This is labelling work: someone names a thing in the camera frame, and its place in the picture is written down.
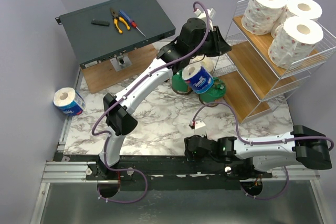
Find black bit holder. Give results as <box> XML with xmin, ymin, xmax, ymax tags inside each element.
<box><xmin>91</xmin><ymin>19</ymin><xmax>110</xmax><ymax>27</ymax></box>

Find blue Tempo tissue roll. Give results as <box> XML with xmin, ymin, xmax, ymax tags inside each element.
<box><xmin>182</xmin><ymin>63</ymin><xmax>214</xmax><ymax>94</ymax></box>

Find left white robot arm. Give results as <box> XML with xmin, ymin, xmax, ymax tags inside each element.
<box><xmin>98</xmin><ymin>18</ymin><xmax>232</xmax><ymax>179</ymax></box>

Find purple cable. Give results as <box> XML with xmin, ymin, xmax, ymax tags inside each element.
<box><xmin>91</xmin><ymin>1</ymin><xmax>212</xmax><ymax>172</ymax></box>
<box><xmin>193</xmin><ymin>102</ymin><xmax>334</xmax><ymax>154</ymax></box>

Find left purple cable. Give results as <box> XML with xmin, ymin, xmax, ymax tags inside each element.
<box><xmin>91</xmin><ymin>1</ymin><xmax>212</xmax><ymax>172</ymax></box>

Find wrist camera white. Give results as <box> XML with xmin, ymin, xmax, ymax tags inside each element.
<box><xmin>190</xmin><ymin>120</ymin><xmax>207</xmax><ymax>137</ymax></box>
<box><xmin>194</xmin><ymin>8</ymin><xmax>217</xmax><ymax>29</ymax></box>

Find floral roll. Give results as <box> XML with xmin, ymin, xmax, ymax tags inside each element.
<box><xmin>270</xmin><ymin>0</ymin><xmax>323</xmax><ymax>38</ymax></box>
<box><xmin>241</xmin><ymin>0</ymin><xmax>287</xmax><ymax>35</ymax></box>
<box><xmin>268</xmin><ymin>16</ymin><xmax>324</xmax><ymax>69</ymax></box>

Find floral roll front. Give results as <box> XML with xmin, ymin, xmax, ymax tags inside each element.
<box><xmin>270</xmin><ymin>0</ymin><xmax>323</xmax><ymax>38</ymax></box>

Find blue red screwdriver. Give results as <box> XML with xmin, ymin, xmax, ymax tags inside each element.
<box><xmin>119</xmin><ymin>9</ymin><xmax>146</xmax><ymax>37</ymax></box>

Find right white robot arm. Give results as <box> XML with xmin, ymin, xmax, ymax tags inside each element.
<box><xmin>184</xmin><ymin>125</ymin><xmax>334</xmax><ymax>178</ymax></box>

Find blue wrapped roll far left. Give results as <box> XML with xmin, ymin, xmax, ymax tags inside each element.
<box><xmin>53</xmin><ymin>87</ymin><xmax>86</xmax><ymax>116</ymax></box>

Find green wrapped roll right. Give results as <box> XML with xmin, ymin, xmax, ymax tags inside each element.
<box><xmin>198</xmin><ymin>78</ymin><xmax>226</xmax><ymax>104</ymax></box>

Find yellow handled pliers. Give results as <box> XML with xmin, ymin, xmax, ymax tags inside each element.
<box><xmin>110</xmin><ymin>7</ymin><xmax>131</xmax><ymax>34</ymax></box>

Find middle wooden shelf board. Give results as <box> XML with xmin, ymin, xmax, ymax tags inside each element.
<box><xmin>227</xmin><ymin>42</ymin><xmax>300</xmax><ymax>101</ymax></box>

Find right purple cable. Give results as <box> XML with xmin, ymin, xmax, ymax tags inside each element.
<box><xmin>193</xmin><ymin>102</ymin><xmax>334</xmax><ymax>154</ymax></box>

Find dark grey rack chassis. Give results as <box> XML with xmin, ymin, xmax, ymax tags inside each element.
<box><xmin>56</xmin><ymin>0</ymin><xmax>176</xmax><ymax>69</ymax></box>

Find floral roll back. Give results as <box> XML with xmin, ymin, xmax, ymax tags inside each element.
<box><xmin>268</xmin><ymin>16</ymin><xmax>324</xmax><ymax>69</ymax></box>

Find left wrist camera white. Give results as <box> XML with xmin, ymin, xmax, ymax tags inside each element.
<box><xmin>194</xmin><ymin>8</ymin><xmax>217</xmax><ymax>29</ymax></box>

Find bottom wooden shelf board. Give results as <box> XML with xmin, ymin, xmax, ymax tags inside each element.
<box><xmin>219</xmin><ymin>71</ymin><xmax>271</xmax><ymax>124</ymax></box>

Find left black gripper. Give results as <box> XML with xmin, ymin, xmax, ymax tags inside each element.
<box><xmin>188</xmin><ymin>25</ymin><xmax>231</xmax><ymax>57</ymax></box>

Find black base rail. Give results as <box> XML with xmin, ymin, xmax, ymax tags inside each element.
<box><xmin>86</xmin><ymin>154</ymin><xmax>276</xmax><ymax>191</ymax></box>

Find wooden shelf board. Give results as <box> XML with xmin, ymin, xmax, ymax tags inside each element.
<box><xmin>233</xmin><ymin>16</ymin><xmax>326</xmax><ymax>78</ymax></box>
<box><xmin>227</xmin><ymin>42</ymin><xmax>300</xmax><ymax>101</ymax></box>
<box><xmin>219</xmin><ymin>71</ymin><xmax>271</xmax><ymax>124</ymax></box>

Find top wooden shelf board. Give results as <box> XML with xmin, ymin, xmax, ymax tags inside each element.
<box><xmin>233</xmin><ymin>16</ymin><xmax>326</xmax><ymax>78</ymax></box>

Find wooden board under chassis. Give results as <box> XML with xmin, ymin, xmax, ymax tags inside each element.
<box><xmin>81</xmin><ymin>45</ymin><xmax>157</xmax><ymax>93</ymax></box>

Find cream wrapped roll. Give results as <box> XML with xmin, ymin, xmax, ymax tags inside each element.
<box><xmin>190</xmin><ymin>55</ymin><xmax>214</xmax><ymax>73</ymax></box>

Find green wrapped roll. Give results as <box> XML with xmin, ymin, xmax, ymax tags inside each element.
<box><xmin>198</xmin><ymin>78</ymin><xmax>226</xmax><ymax>104</ymax></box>
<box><xmin>172</xmin><ymin>70</ymin><xmax>193</xmax><ymax>95</ymax></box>

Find green wrapped roll left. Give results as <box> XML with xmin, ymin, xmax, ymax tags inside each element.
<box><xmin>172</xmin><ymin>70</ymin><xmax>193</xmax><ymax>95</ymax></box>

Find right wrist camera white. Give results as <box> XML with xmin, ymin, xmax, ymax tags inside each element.
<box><xmin>190</xmin><ymin>120</ymin><xmax>207</xmax><ymax>137</ymax></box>

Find white wire shelf rack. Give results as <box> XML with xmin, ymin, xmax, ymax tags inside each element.
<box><xmin>216</xmin><ymin>0</ymin><xmax>335</xmax><ymax>123</ymax></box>

